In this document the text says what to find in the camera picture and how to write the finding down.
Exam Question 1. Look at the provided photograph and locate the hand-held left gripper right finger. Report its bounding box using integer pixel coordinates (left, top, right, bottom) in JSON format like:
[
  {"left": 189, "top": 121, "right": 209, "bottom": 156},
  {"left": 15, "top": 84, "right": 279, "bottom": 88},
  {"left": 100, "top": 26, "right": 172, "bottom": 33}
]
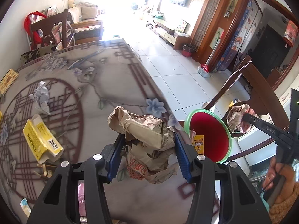
[{"left": 174, "top": 132, "right": 272, "bottom": 224}]

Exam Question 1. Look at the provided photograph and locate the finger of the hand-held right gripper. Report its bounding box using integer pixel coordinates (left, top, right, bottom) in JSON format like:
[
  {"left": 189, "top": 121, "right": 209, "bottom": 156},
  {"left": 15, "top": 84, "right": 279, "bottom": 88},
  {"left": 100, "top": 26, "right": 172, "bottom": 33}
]
[{"left": 243, "top": 113, "right": 293, "bottom": 145}]

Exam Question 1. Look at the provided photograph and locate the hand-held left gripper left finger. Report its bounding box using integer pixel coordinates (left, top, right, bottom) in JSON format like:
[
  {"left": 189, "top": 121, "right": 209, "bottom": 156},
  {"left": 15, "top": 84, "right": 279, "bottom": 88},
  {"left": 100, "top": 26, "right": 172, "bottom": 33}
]
[{"left": 27, "top": 133, "right": 127, "bottom": 224}]

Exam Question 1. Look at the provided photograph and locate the yellow drink carton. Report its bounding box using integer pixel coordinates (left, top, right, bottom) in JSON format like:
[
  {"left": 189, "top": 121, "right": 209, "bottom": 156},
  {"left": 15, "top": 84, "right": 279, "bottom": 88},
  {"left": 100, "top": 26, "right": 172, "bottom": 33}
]
[{"left": 192, "top": 134, "right": 204, "bottom": 155}]

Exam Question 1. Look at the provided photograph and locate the red green-rimmed trash bin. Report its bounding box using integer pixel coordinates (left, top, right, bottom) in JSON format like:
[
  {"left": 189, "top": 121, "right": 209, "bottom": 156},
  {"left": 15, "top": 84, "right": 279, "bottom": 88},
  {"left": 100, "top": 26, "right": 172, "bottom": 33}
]
[{"left": 183, "top": 108, "right": 233, "bottom": 164}]

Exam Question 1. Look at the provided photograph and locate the brown paper bag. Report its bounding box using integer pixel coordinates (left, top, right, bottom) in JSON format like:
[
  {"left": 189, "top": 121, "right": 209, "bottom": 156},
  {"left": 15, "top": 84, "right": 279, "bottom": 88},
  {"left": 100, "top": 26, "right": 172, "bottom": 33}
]
[{"left": 107, "top": 106, "right": 178, "bottom": 185}]

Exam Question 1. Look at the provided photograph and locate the pink plastic bag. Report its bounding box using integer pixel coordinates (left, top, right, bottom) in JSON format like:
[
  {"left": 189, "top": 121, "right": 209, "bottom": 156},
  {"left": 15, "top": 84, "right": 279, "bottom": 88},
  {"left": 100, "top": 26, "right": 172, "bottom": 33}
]
[{"left": 78, "top": 183, "right": 90, "bottom": 217}]

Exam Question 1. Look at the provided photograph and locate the yellow cardboard box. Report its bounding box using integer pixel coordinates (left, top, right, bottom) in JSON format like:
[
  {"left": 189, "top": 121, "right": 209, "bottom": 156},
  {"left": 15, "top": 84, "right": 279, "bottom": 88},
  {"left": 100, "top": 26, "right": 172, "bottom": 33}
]
[{"left": 23, "top": 114, "right": 64, "bottom": 164}]

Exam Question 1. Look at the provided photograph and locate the person's right forearm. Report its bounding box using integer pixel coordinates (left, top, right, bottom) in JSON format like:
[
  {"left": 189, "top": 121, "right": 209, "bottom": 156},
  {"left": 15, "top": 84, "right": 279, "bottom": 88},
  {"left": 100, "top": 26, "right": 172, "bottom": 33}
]
[{"left": 269, "top": 187, "right": 299, "bottom": 224}]

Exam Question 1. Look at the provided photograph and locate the person's right hand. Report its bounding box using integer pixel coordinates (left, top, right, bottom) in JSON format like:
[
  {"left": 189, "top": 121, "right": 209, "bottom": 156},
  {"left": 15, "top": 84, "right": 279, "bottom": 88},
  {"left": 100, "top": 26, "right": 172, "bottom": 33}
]
[{"left": 263, "top": 155, "right": 297, "bottom": 197}]

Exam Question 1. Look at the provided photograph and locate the white appliance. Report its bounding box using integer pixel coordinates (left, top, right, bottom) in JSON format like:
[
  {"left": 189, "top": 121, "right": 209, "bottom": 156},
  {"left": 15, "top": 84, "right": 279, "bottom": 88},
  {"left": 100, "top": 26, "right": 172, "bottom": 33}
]
[{"left": 237, "top": 126, "right": 278, "bottom": 166}]

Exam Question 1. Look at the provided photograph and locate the carved wooden chair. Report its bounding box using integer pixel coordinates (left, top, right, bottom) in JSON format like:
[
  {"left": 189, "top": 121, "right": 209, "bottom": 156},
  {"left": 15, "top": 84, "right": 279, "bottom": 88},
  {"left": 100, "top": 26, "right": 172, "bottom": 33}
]
[{"left": 204, "top": 55, "right": 292, "bottom": 166}]

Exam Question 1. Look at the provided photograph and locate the small beige paper scrap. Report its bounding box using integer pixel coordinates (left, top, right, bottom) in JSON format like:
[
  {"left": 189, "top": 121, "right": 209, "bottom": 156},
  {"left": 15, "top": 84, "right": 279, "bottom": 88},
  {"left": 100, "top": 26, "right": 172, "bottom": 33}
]
[{"left": 34, "top": 163, "right": 53, "bottom": 180}]

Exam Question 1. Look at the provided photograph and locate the white dustpan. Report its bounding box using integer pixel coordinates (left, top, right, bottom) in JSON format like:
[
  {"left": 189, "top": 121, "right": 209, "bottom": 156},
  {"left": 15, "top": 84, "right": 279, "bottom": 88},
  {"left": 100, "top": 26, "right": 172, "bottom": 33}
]
[{"left": 198, "top": 64, "right": 211, "bottom": 78}]

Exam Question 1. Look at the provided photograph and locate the blue door curtain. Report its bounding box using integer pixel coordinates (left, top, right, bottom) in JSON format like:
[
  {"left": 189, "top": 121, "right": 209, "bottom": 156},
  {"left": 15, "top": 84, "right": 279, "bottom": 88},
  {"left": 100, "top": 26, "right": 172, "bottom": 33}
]
[{"left": 215, "top": 0, "right": 263, "bottom": 71}]

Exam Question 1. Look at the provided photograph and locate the crumpled blue-grey paper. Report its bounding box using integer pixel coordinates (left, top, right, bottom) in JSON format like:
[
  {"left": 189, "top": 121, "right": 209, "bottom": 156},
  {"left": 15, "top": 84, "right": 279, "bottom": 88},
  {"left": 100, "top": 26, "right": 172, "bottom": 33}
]
[{"left": 29, "top": 81, "right": 51, "bottom": 115}]

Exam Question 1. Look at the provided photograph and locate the red hanging decoration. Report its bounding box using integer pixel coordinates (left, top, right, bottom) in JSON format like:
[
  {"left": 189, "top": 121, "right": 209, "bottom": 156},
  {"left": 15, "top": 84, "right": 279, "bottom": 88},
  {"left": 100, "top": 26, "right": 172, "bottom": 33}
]
[{"left": 283, "top": 20, "right": 299, "bottom": 48}]

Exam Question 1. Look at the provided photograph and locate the small white-blue packet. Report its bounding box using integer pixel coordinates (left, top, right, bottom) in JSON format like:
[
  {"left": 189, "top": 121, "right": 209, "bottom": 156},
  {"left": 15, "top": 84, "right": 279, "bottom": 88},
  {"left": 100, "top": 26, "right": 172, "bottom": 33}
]
[{"left": 20, "top": 198, "right": 32, "bottom": 217}]

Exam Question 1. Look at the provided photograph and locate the small flower painting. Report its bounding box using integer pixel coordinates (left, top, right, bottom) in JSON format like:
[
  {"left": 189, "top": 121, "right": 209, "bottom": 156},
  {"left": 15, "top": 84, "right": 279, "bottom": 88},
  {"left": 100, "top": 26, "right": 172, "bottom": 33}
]
[{"left": 210, "top": 27, "right": 224, "bottom": 49}]

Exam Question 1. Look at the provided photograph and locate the red floor bin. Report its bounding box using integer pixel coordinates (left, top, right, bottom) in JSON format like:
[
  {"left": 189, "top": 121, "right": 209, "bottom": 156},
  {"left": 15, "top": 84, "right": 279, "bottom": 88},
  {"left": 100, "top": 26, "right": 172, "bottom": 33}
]
[{"left": 182, "top": 44, "right": 195, "bottom": 57}]

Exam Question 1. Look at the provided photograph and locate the television cabinet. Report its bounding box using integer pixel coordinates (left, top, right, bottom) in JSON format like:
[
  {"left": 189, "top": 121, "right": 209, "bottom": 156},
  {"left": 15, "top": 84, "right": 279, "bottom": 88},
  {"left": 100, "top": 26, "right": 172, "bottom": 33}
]
[{"left": 146, "top": 14, "right": 191, "bottom": 50}]

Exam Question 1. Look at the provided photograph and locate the tall scroll painting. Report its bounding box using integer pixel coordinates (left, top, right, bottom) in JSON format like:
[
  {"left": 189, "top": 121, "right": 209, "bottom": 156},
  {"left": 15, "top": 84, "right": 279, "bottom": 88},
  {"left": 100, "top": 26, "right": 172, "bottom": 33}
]
[{"left": 228, "top": 0, "right": 242, "bottom": 17}]

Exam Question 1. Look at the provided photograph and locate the brown picture book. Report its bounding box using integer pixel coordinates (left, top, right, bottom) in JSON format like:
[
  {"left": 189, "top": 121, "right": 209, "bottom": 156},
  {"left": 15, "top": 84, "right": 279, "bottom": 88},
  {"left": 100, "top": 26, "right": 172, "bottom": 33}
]
[{"left": 0, "top": 69, "right": 19, "bottom": 95}]

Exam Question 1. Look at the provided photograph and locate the floral seat cushion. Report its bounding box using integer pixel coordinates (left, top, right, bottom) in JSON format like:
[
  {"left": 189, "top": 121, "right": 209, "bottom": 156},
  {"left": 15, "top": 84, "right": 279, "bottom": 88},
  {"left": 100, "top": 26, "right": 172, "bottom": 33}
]
[{"left": 21, "top": 44, "right": 58, "bottom": 65}]

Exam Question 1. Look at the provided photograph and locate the white metal rack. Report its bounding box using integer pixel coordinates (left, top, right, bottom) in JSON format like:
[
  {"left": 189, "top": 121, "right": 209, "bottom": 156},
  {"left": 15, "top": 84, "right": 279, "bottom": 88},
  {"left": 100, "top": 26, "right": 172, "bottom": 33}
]
[{"left": 50, "top": 5, "right": 75, "bottom": 48}]

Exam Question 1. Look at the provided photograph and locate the wooden sofa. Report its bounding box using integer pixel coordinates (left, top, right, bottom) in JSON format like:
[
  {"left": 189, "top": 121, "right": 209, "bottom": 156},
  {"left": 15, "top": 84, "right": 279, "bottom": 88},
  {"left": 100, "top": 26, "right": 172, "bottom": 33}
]
[{"left": 68, "top": 1, "right": 104, "bottom": 40}]

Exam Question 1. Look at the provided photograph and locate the beige pillow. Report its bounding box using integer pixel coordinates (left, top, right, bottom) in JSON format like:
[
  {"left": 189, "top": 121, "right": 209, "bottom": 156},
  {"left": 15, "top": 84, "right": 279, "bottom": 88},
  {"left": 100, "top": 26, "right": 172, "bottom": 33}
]
[{"left": 81, "top": 2, "right": 98, "bottom": 20}]

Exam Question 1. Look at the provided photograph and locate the dark wooden chair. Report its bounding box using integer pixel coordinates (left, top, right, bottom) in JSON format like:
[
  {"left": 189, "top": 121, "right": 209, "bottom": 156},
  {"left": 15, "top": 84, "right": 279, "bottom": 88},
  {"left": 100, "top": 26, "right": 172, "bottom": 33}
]
[{"left": 30, "top": 9, "right": 70, "bottom": 50}]

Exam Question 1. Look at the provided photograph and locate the red bag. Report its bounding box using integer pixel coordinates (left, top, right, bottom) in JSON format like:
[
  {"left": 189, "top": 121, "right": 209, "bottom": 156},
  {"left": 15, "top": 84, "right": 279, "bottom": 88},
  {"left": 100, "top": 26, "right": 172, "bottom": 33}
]
[{"left": 24, "top": 11, "right": 47, "bottom": 45}]

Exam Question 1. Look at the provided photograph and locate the white bead string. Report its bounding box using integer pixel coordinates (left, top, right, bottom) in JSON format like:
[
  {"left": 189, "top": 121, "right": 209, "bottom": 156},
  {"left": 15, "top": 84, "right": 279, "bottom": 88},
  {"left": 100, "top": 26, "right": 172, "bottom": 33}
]
[{"left": 221, "top": 61, "right": 253, "bottom": 90}]

